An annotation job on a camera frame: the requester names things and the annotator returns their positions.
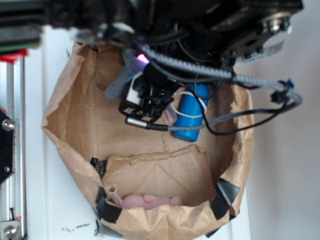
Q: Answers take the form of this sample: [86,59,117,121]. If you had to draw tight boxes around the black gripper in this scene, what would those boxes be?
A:
[134,63,182,119]

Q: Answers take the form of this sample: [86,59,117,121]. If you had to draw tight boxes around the gray plush animal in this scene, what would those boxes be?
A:
[105,48,147,101]

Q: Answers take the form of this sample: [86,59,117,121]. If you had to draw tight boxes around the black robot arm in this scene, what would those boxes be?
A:
[0,0,304,122]

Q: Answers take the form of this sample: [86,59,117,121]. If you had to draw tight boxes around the pink plush animal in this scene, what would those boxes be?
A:
[106,184,182,210]

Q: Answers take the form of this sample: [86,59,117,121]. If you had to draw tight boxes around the blue plastic bottle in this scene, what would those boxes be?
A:
[175,84,209,127]

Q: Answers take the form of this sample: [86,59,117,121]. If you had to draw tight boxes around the brown paper bag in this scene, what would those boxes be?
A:
[42,44,254,240]

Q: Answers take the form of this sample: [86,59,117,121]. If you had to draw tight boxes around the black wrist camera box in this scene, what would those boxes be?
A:
[119,71,150,119]

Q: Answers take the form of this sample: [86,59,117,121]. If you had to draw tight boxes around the gray braided cable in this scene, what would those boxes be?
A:
[124,44,303,132]

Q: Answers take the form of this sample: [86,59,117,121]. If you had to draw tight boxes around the aluminium frame rail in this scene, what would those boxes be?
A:
[0,57,28,240]

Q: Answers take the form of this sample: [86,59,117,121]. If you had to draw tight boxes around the black metal bracket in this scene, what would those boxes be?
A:
[0,107,16,185]

